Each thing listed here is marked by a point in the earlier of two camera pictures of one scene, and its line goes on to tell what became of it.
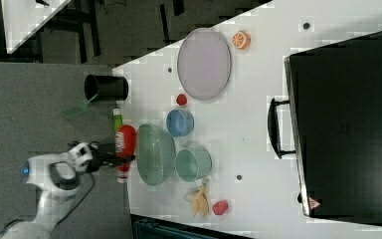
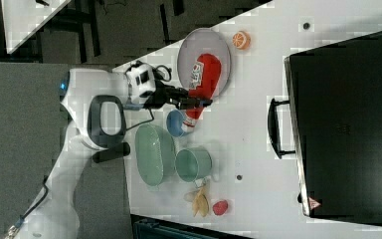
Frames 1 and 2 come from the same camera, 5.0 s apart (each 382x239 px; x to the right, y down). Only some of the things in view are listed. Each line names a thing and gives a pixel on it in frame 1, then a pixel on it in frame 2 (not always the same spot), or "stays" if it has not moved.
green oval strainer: (155, 154) stays
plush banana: (199, 198) stays
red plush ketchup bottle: (125, 146) -> (204, 82)
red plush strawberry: (220, 207) stays
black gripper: (105, 154) -> (159, 97)
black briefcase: (343, 123) stays
